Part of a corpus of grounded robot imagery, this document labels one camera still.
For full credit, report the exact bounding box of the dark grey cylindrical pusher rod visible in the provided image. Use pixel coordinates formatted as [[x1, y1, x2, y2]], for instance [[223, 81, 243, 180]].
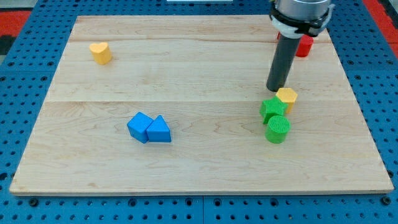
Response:
[[266, 35, 301, 92]]

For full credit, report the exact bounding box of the yellow hexagon block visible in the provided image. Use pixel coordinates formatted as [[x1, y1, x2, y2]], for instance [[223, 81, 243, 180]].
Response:
[[275, 88, 298, 113]]

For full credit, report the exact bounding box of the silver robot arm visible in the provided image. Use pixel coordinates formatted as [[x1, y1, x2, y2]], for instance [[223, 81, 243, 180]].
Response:
[[266, 0, 335, 92]]

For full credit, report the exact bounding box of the green circle block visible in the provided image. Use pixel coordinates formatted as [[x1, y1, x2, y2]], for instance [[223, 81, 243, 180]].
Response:
[[265, 115, 291, 144]]

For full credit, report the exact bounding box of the red block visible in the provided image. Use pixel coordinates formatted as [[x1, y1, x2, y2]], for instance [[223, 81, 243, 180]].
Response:
[[275, 32, 314, 57]]

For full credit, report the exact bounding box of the green star block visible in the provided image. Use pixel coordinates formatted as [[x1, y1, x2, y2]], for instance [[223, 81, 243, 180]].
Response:
[[259, 96, 288, 124]]

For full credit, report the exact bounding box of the blue triangle block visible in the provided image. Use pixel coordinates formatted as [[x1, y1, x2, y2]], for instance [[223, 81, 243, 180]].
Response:
[[146, 115, 172, 142]]

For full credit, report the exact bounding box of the light wooden board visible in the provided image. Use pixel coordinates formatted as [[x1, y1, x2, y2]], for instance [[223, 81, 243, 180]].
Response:
[[9, 15, 394, 196]]

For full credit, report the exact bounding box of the blue cube block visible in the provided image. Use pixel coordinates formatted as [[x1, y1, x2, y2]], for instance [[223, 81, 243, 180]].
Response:
[[127, 112, 154, 144]]

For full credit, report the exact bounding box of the yellow heart block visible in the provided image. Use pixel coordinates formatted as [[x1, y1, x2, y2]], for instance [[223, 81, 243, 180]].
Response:
[[89, 42, 112, 65]]

